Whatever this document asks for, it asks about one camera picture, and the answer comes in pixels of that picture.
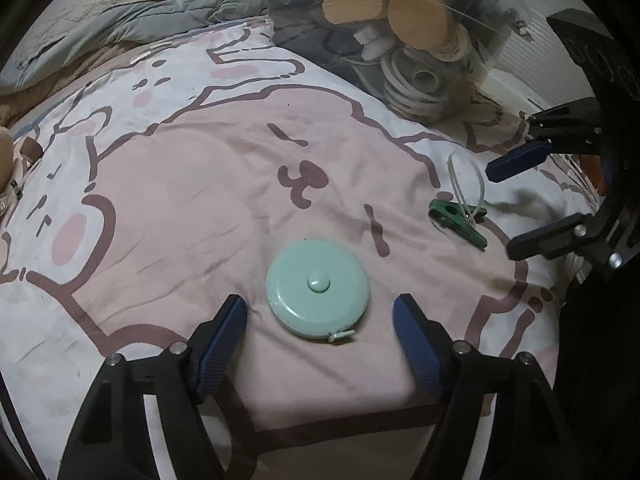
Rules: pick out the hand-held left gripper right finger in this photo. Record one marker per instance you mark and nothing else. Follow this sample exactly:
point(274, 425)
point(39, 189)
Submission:
point(420, 345)

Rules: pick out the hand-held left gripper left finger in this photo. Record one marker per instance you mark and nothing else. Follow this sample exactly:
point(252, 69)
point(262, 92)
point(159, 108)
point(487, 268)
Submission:
point(222, 340)

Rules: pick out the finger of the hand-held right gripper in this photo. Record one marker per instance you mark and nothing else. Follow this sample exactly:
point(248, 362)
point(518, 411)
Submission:
point(517, 160)
point(545, 240)

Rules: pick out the green clothespin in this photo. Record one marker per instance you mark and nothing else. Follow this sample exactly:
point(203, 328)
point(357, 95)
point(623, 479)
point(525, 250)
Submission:
point(452, 217)

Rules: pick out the mint green tape measure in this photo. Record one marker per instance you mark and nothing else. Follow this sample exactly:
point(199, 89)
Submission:
point(315, 305)

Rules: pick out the clear plastic storage box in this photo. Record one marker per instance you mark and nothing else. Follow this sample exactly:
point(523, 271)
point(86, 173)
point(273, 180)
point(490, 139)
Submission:
point(450, 80)

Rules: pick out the white closet door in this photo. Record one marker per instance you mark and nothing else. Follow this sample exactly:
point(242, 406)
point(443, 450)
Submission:
point(540, 50)

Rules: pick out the clear plastic zip tie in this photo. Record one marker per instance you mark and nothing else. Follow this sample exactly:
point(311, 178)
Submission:
point(451, 170)

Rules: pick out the printed pink blanket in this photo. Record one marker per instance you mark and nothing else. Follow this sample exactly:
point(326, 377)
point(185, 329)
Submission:
point(200, 185)

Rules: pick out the round wooden coaster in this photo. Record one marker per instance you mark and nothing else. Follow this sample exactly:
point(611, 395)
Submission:
point(420, 20)

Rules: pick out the white charger plug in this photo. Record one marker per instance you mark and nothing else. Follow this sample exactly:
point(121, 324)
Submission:
point(372, 42)

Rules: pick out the oval wooden block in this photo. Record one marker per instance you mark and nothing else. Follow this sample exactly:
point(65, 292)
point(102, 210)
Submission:
point(350, 5)

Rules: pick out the black knit cloth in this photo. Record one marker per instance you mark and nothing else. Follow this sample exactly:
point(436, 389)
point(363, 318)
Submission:
point(300, 15)

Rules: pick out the blue-grey beige comforter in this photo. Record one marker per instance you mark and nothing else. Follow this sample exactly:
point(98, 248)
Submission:
point(100, 15)

